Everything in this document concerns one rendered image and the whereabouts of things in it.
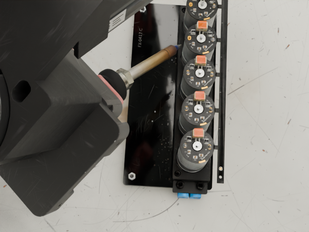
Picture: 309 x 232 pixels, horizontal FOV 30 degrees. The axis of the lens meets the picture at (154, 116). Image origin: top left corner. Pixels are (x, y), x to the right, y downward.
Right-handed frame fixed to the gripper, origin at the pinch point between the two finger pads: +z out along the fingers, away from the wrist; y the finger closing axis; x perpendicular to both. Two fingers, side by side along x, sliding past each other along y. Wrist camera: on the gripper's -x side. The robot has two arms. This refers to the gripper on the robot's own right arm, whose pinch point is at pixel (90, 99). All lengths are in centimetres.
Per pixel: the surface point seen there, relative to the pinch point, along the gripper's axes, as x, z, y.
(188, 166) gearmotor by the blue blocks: 0.6, 7.9, -6.9
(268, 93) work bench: -6.8, 16.0, -6.5
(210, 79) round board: -5.3, 8.2, -3.4
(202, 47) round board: -6.4, 8.8, -1.1
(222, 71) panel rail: -6.3, 8.7, -3.5
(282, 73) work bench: -8.8, 17.0, -6.1
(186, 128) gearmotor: -1.3, 8.5, -4.7
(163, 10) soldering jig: -5.7, 14.0, 4.8
